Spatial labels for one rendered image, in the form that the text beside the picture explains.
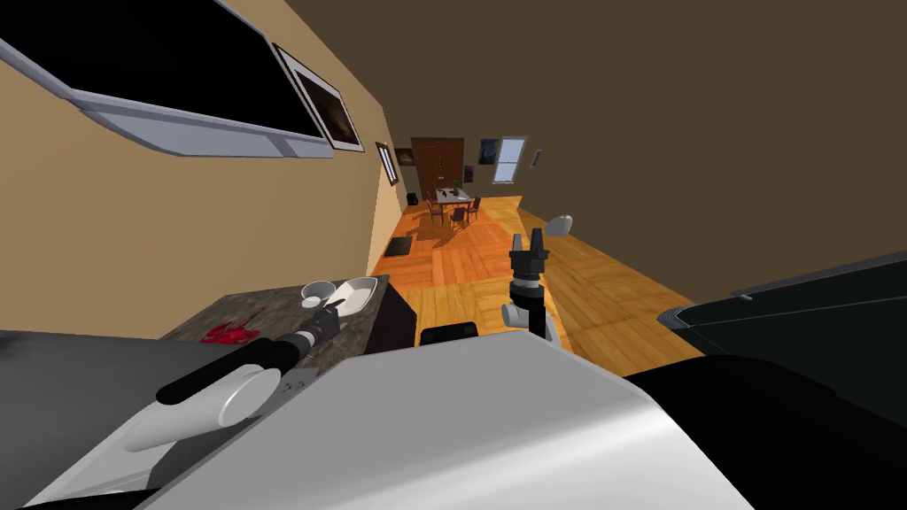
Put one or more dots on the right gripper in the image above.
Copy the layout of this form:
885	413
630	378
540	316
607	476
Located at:
528	260

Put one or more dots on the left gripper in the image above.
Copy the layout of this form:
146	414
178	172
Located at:
322	325

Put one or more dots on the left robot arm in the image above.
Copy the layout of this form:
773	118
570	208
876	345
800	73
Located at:
234	375

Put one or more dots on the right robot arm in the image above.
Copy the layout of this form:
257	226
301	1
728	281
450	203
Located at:
765	439

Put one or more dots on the white round bowl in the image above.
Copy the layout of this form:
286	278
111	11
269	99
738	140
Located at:
317	292

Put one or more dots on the white oblong dish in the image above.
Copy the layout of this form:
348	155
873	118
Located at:
356	292

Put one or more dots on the white oval object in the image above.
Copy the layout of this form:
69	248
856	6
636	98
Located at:
558	225

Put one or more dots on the dark red chair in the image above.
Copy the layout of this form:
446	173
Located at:
473	207
434	211
458	217

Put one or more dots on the bright tall window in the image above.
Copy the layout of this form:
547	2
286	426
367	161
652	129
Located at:
509	159

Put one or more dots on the black floor mat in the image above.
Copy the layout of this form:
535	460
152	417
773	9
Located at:
398	246

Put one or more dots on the white dining table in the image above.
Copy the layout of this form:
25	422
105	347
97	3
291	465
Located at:
453	195

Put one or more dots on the small purple picture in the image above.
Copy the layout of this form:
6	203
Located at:
468	174

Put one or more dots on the dark blue picture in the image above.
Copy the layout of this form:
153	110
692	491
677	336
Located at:
488	151

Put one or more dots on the red flat object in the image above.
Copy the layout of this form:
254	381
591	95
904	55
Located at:
228	331

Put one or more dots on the brown wooden door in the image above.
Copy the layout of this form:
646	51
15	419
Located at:
437	166

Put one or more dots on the small black bin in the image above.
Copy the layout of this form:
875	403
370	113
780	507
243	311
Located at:
412	199

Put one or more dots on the small brown framed picture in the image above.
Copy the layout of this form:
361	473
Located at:
387	163

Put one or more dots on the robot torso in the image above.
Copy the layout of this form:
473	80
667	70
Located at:
453	425

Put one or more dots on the white framed dark picture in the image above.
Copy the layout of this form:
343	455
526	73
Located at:
322	99

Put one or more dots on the black appliance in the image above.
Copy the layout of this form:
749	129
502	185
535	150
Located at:
801	333

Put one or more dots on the large dark window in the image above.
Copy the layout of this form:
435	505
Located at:
163	64

